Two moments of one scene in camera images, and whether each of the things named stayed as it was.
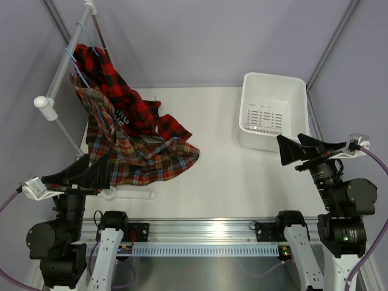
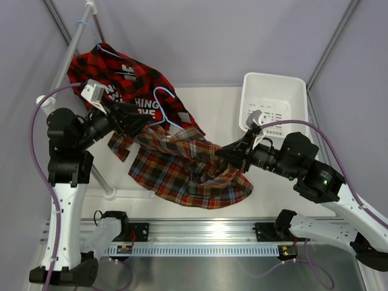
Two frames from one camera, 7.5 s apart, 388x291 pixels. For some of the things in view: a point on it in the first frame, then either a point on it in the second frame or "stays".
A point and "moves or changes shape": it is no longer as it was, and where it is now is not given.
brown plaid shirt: (131, 160) moves or changes shape
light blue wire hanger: (77, 67) to (165, 119)
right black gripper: (292, 151) to (232, 153)
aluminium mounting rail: (201, 230) stays
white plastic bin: (271, 105) stays
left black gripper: (90, 182) to (123, 119)
